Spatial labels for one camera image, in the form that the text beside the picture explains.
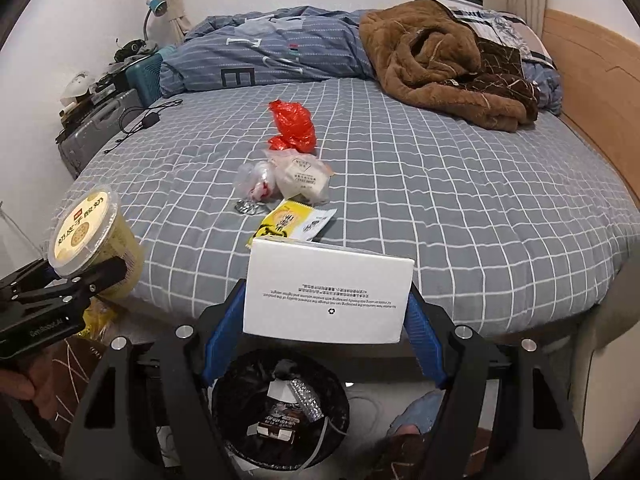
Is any clear plastic bag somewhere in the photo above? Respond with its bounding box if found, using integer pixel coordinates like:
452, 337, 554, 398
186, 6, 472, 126
235, 160, 278, 201

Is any wooden headboard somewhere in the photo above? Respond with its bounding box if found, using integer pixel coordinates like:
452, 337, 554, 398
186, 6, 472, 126
542, 7, 640, 171

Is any red plastic bag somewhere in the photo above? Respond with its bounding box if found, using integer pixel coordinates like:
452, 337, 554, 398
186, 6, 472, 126
267, 100, 318, 155

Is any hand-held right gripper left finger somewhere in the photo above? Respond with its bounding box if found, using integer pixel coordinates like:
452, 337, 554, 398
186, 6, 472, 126
60, 277, 248, 480

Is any white bun packet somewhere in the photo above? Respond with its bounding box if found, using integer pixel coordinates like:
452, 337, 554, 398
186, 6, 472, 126
265, 149, 335, 205

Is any black-lined trash bin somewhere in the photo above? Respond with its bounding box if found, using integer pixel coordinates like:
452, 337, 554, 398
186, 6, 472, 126
210, 347, 351, 471

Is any yellow lidded food cup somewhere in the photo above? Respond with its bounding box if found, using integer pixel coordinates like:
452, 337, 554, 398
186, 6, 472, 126
45, 185, 146, 301

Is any yellow snack packet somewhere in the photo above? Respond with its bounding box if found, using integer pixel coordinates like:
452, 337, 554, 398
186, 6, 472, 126
245, 199, 337, 251

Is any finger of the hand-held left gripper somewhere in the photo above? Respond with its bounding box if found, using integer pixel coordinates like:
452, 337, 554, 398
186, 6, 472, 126
9, 256, 127, 323
0, 257, 56, 297

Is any teal hard case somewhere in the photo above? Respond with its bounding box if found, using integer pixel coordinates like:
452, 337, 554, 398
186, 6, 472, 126
125, 52, 166, 108

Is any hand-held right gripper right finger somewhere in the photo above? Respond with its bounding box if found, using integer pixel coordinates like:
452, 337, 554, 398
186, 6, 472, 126
406, 290, 591, 480

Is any white cardboard box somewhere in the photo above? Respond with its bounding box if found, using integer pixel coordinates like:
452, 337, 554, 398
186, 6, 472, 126
242, 237, 415, 345

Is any grey checkered bed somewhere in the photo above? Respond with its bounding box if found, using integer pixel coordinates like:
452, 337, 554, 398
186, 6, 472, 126
57, 77, 631, 356

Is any yellow plastic bag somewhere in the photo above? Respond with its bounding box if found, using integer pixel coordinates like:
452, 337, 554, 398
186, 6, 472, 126
82, 300, 118, 341

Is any person's left hand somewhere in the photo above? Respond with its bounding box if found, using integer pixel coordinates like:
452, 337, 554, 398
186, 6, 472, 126
0, 360, 40, 402

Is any black charger with cable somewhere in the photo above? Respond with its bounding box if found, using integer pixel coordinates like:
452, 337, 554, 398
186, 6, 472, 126
102, 99, 185, 157

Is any grey suitcase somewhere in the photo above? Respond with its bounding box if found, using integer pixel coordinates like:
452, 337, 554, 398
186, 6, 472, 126
57, 87, 146, 181

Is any brown fleece blanket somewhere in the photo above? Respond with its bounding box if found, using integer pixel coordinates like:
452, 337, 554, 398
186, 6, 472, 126
359, 0, 543, 133

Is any blue desk lamp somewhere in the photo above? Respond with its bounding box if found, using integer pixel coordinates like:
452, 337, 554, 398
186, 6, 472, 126
141, 0, 170, 43

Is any floral print pillow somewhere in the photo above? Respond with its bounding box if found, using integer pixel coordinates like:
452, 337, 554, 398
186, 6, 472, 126
445, 2, 558, 68

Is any blue fuzzy slipper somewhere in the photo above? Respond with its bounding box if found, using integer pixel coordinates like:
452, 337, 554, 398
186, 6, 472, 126
387, 390, 446, 441

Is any person's right leg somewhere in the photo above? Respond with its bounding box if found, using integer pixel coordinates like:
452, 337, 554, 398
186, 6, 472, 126
370, 430, 491, 480

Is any silver foil packet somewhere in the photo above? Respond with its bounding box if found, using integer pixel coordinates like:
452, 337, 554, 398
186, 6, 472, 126
287, 377, 323, 423

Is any blue striped duvet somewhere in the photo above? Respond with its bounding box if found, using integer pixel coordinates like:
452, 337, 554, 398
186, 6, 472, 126
160, 5, 381, 98

